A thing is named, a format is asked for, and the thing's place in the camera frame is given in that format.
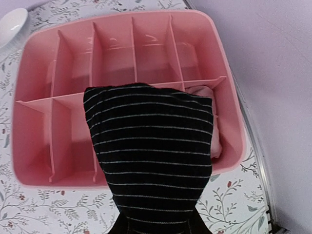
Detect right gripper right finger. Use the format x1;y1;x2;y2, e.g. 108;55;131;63
186;209;212;234

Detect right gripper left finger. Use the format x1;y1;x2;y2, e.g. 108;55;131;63
113;213;132;234

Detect black striped underwear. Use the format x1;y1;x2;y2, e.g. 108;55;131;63
83;83;214;234

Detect pink divided organizer tray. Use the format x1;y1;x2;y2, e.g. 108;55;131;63
11;10;246;189

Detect small white bowl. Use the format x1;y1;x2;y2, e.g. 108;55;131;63
0;8;30;53

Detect rolled beige cloth in tray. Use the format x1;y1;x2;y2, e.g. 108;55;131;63
186;85;222;158

